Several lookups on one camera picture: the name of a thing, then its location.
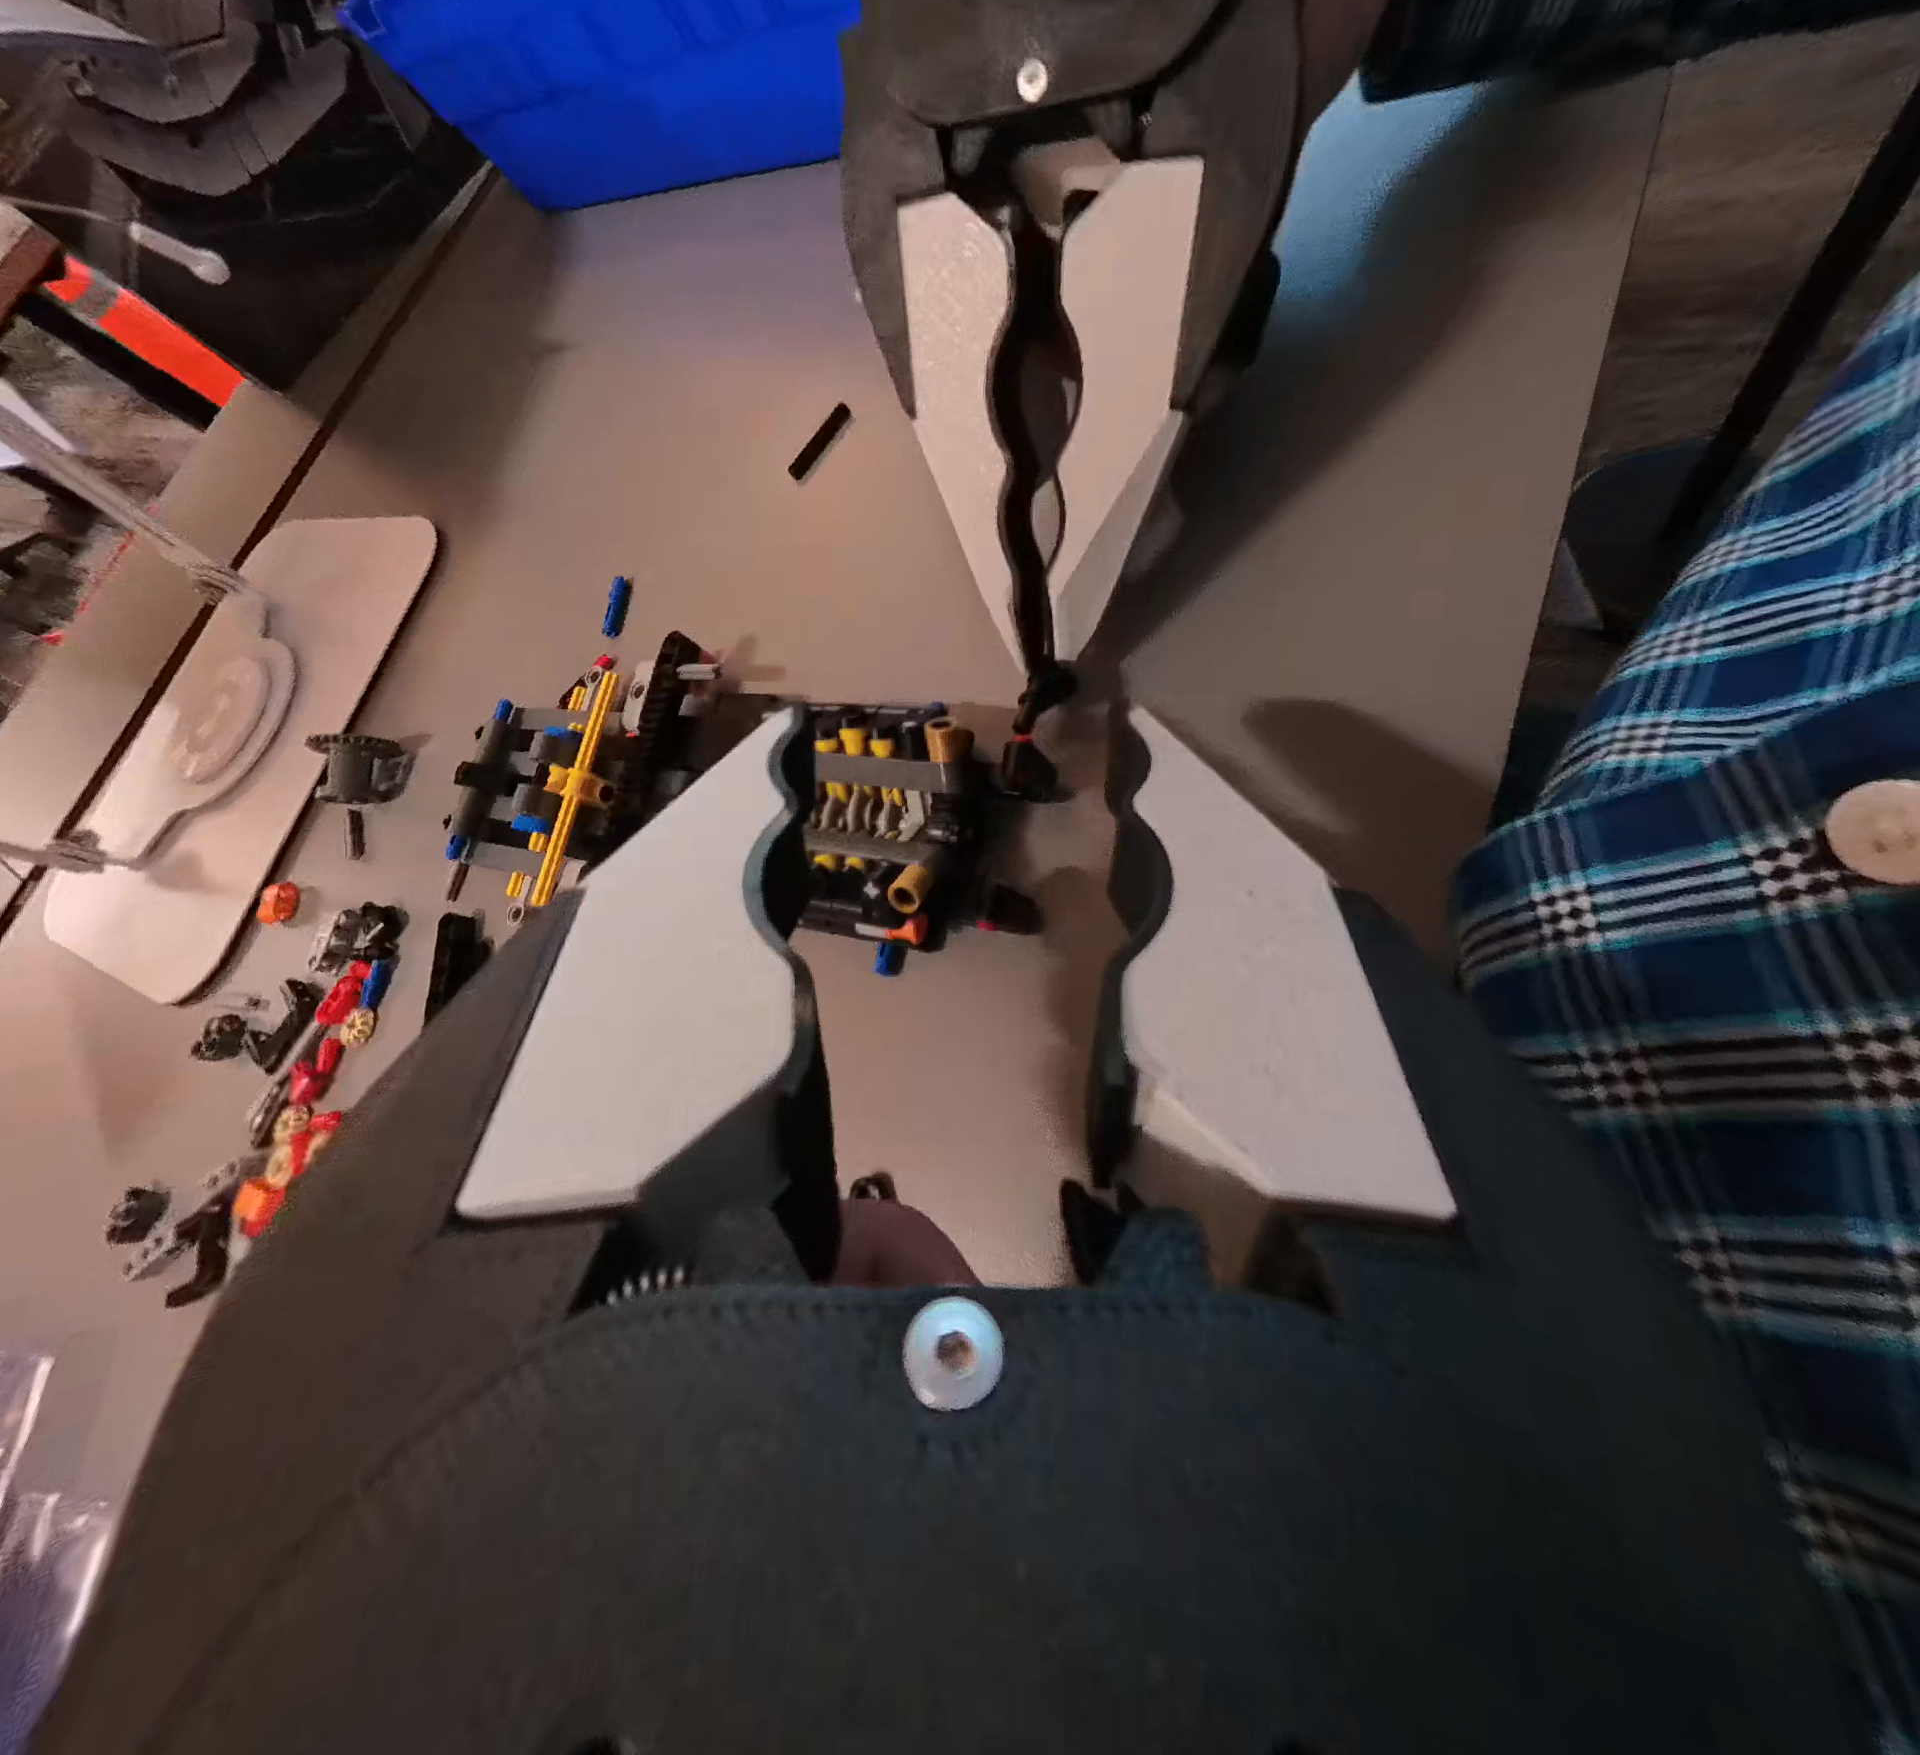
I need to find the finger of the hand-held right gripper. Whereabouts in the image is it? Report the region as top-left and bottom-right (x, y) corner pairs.
(896, 187), (1060, 699)
(1027, 154), (1206, 706)

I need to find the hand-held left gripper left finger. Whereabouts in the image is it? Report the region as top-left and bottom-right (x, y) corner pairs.
(454, 707), (828, 1220)

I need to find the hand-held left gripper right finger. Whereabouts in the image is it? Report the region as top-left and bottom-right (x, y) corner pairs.
(1088, 702), (1460, 1224)

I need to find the lego car chassis with engine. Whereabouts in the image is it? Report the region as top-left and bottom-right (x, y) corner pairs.
(447, 630), (1075, 985)

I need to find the long black lego beam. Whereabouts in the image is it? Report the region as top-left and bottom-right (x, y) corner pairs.
(424, 910), (488, 1025)

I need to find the pile of small lego pieces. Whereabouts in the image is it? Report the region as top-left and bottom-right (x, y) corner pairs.
(105, 903), (408, 1307)

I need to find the dark grey lego differential gear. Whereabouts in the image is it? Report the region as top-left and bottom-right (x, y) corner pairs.
(307, 730), (414, 809)

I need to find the person's left hand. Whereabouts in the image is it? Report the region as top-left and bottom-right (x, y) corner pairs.
(833, 1192), (985, 1289)

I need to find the blue plastic bin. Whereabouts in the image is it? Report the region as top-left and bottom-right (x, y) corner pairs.
(338, 0), (880, 212)

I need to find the person's plaid shirt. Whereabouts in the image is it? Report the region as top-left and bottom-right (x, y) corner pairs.
(1446, 270), (1920, 1755)

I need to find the black metal table leg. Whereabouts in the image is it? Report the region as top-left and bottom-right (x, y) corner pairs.
(1651, 90), (1920, 573)

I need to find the silver stand rod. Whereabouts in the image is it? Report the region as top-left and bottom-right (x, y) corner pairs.
(0, 427), (248, 592)

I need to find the clear plastic bag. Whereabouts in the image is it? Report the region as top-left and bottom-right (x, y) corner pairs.
(0, 1350), (122, 1713)

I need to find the dark printed poster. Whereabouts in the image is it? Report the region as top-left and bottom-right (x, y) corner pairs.
(0, 0), (497, 391)

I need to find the grey stand base plate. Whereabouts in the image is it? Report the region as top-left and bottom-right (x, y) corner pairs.
(44, 516), (441, 1007)

